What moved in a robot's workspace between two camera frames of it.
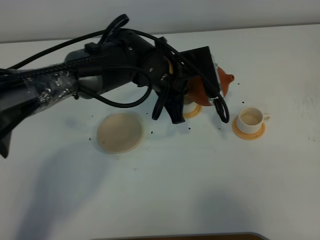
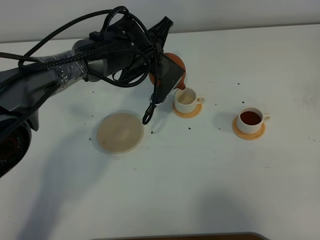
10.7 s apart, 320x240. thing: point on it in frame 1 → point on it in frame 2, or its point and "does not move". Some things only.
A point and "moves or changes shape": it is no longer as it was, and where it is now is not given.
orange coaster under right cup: x=248 y=136 does not move
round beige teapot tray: x=119 y=133 does not move
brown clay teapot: x=196 y=88 moves or changes shape
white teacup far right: x=250 y=119 does not move
